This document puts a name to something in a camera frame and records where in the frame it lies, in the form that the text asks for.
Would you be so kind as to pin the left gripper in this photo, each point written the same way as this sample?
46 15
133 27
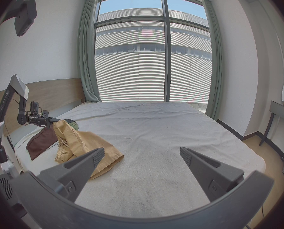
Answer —
43 122

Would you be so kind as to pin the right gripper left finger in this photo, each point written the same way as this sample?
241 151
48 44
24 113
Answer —
70 175

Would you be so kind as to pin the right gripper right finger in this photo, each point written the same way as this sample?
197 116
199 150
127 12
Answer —
213 175

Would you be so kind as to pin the tan shorts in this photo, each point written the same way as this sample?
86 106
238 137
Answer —
84 139

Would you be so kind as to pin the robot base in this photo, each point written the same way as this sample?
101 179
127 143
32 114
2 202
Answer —
7 168

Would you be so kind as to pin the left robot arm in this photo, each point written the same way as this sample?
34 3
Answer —
19 87

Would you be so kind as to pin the bed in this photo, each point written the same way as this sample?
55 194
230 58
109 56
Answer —
156 132

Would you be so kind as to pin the green garment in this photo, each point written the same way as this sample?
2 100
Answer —
74 126

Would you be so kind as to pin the brown shorts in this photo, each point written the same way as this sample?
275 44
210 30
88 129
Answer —
40 142

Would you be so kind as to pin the grey-green curtain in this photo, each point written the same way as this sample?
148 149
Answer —
86 56
215 80

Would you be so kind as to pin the window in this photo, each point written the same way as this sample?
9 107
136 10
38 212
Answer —
132 75

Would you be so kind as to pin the grey small table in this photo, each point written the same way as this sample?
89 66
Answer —
281 112

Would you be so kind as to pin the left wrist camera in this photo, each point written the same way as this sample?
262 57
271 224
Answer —
45 113

